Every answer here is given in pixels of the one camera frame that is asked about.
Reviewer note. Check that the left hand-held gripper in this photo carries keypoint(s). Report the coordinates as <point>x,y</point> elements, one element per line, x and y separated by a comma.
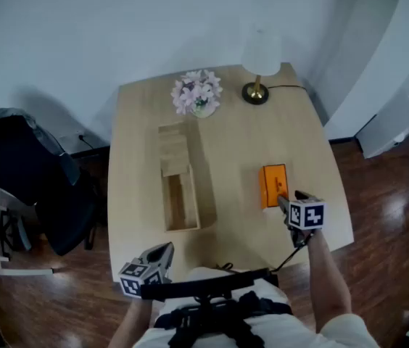
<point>140,274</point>

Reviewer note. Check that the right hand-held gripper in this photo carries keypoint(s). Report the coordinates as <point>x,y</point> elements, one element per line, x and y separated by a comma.
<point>306,216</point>

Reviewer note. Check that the orange tissue packet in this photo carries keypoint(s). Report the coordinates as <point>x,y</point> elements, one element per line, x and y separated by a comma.
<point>272,185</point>

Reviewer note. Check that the wooden box container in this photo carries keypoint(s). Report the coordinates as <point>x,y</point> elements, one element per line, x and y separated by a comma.
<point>182,180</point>

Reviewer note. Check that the person's left forearm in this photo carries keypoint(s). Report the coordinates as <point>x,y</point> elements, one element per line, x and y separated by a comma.
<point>132,321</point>

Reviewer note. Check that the person's right forearm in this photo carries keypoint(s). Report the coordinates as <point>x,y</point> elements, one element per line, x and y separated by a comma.
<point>327,277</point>

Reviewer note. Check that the black chest harness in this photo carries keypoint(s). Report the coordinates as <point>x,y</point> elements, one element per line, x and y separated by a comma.
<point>204,288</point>

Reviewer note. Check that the white cabinet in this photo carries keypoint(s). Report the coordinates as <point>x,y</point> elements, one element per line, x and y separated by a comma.
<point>389,129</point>

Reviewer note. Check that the person's white shirt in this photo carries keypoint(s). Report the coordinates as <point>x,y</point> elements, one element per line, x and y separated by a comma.
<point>277,325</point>

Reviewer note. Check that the black office chair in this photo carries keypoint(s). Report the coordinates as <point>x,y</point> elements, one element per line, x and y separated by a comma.
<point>45,187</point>

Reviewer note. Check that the purple flowers in vase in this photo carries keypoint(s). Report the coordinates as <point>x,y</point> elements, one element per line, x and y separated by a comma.
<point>196,92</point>

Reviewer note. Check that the white shade brass table lamp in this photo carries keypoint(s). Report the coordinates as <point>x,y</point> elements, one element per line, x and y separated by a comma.
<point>260,54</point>

